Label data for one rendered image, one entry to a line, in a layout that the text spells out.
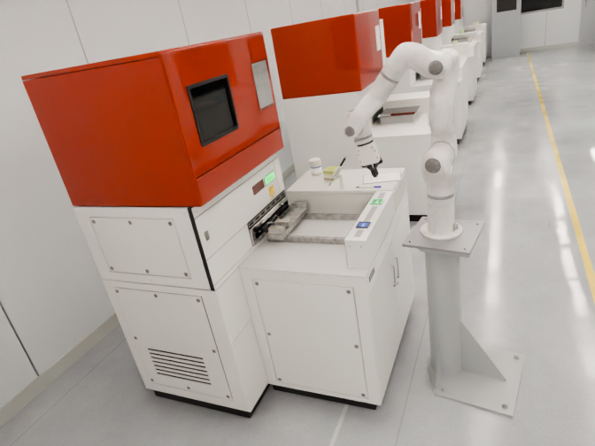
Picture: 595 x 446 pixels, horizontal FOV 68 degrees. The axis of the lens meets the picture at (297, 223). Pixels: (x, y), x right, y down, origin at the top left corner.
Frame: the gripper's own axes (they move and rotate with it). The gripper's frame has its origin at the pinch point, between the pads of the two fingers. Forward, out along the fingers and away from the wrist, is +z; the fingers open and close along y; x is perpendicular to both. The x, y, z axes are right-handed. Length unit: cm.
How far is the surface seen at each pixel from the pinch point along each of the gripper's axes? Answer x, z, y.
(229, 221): -43, -6, -58
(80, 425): -92, 77, -176
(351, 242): -40.0, 16.1, -5.1
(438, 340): -12, 91, 9
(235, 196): -34, -14, -56
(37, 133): -12, -78, -195
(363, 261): -40.0, 25.6, -3.0
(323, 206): 15.2, 16.8, -40.0
